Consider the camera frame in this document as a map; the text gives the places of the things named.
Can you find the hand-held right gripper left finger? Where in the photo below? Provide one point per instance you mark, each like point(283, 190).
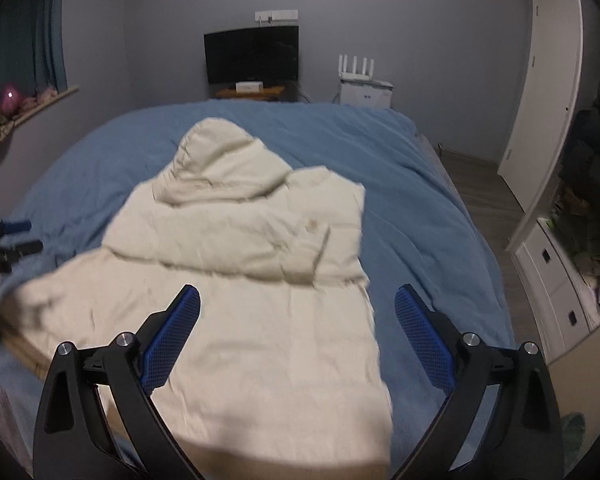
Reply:
point(175, 330)

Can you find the cream hooded jacket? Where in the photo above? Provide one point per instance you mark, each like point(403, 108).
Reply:
point(230, 260)

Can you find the wooden window sill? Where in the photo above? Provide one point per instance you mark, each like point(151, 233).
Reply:
point(55, 98)

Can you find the black television screen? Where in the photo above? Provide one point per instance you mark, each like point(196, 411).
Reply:
point(250, 55)

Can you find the white router with antennas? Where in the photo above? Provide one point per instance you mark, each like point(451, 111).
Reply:
point(356, 72)

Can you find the white door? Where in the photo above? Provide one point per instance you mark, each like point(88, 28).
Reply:
point(540, 110)

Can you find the pink stuffed toy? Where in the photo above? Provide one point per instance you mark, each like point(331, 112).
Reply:
point(40, 99)

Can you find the pile of dark clothes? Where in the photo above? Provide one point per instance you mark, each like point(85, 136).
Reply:
point(595, 135)

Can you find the blue curtain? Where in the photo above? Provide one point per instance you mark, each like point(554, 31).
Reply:
point(45, 35)

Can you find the small white box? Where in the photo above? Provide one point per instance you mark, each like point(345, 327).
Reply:
point(249, 87)

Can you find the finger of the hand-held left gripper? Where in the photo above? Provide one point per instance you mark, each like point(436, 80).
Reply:
point(12, 226)
point(15, 255)

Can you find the wooden television stand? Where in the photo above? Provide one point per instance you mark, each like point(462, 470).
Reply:
point(276, 93)

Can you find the blue bed blanket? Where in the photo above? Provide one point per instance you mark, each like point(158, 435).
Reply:
point(405, 185)

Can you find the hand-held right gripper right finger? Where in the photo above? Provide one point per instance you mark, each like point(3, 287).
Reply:
point(422, 330)

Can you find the white small cabinet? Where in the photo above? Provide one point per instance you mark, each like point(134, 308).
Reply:
point(365, 94)

